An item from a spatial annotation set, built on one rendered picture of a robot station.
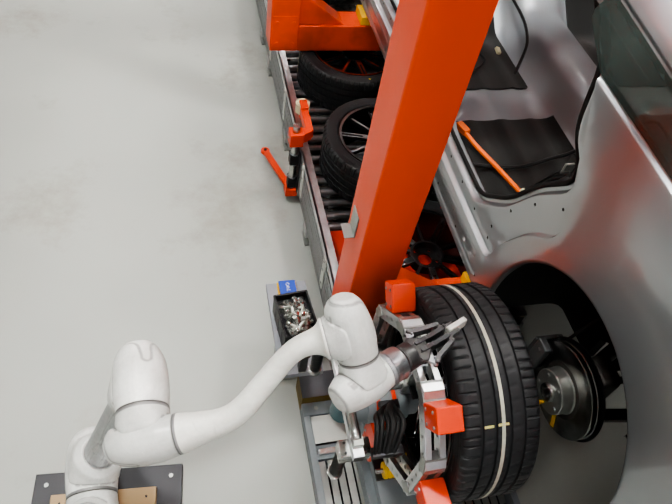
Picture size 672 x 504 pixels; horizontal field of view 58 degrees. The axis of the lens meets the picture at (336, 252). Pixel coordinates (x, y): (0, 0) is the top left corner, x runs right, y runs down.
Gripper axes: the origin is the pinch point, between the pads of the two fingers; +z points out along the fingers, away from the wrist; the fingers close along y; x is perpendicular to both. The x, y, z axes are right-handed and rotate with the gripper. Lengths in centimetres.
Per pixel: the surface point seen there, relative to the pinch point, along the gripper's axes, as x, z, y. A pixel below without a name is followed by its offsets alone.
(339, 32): -29, 118, -201
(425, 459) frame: -23.9, -21.2, 17.8
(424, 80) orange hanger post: 59, 0, -31
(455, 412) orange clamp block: -6.4, -14.9, 17.0
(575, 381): -26, 37, 26
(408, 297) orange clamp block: -7.6, 1.5, -18.9
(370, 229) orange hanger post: 6.3, -0.6, -37.5
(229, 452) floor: -116, -42, -53
